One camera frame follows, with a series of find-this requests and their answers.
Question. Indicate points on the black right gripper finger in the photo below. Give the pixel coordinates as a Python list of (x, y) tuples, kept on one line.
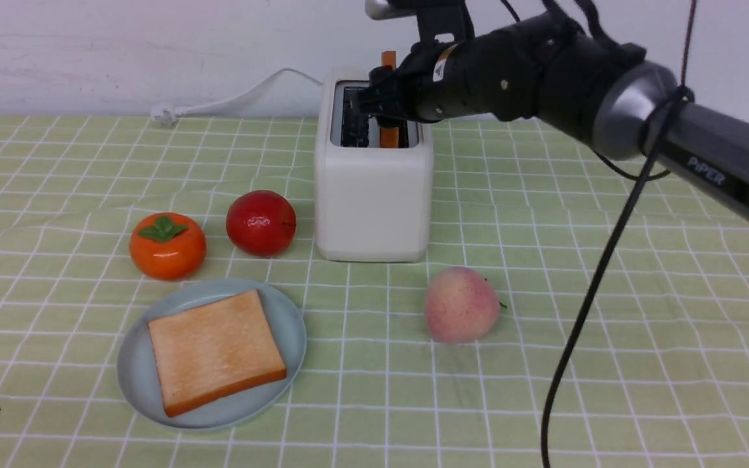
[(389, 80), (381, 104)]

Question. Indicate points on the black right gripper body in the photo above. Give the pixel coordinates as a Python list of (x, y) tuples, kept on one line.
[(496, 73)]

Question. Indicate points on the orange toast slice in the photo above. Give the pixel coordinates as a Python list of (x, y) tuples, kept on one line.
[(213, 351), (389, 136)]

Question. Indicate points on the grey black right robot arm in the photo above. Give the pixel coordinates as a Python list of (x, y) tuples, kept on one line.
[(608, 96)]

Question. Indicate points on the white two-slot toaster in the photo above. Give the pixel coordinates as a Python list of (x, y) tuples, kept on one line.
[(372, 204)]

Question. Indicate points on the light blue round plate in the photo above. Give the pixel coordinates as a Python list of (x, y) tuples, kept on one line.
[(136, 365)]

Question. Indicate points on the red apple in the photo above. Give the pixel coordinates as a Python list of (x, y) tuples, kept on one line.
[(261, 223)]

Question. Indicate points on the pink peach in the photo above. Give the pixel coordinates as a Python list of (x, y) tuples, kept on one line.
[(461, 306)]

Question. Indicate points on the orange persimmon with green leaf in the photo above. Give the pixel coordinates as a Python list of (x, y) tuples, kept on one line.
[(167, 246)]

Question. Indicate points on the green checkered tablecloth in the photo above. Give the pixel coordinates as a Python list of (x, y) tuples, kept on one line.
[(660, 377)]

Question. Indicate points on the wrist camera mount on gripper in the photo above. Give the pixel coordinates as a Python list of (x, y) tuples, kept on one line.
[(433, 18)]

